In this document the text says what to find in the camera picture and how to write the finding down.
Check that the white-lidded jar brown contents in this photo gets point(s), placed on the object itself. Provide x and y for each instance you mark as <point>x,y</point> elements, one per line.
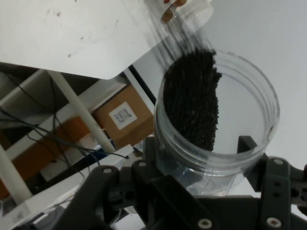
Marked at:
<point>201,12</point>

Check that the brown cardboard box white label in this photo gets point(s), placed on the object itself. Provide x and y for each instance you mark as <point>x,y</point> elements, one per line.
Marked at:
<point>134,129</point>

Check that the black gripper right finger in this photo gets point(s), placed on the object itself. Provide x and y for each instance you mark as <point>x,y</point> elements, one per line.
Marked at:
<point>275,187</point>

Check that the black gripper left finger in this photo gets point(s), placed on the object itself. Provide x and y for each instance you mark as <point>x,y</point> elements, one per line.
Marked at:
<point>153,203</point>

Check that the clear jar with black grains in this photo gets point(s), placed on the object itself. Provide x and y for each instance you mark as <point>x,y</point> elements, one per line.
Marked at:
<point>192,107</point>

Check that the orange cardboard box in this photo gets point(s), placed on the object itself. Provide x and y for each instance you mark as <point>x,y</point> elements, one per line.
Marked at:
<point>28,153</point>

